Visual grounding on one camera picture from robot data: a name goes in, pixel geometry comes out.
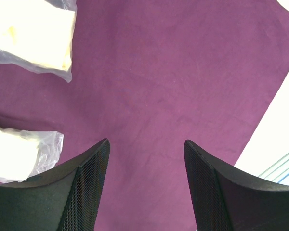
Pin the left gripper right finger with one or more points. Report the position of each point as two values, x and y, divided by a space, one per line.
225 198

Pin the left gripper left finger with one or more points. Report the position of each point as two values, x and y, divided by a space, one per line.
64 198

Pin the gauze packet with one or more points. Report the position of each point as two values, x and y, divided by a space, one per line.
26 153
37 35

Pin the purple cloth mat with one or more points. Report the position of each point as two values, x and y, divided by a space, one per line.
148 75

